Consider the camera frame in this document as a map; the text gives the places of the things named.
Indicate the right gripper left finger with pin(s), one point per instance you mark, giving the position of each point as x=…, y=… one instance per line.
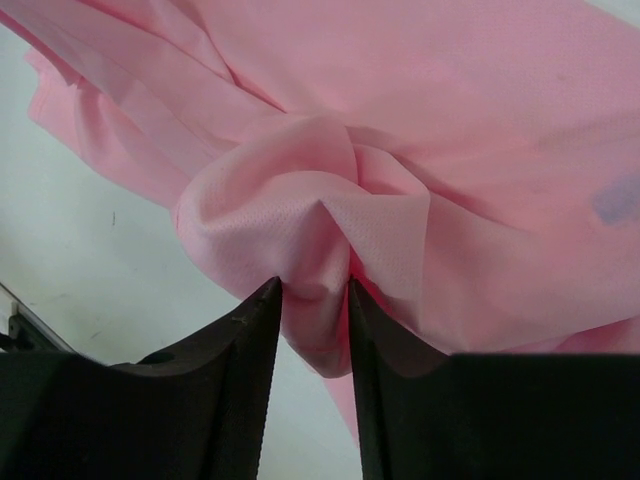
x=197, y=408

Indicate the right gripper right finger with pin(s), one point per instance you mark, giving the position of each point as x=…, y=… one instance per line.
x=416, y=409

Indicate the pink t shirt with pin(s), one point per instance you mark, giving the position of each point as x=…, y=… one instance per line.
x=474, y=163

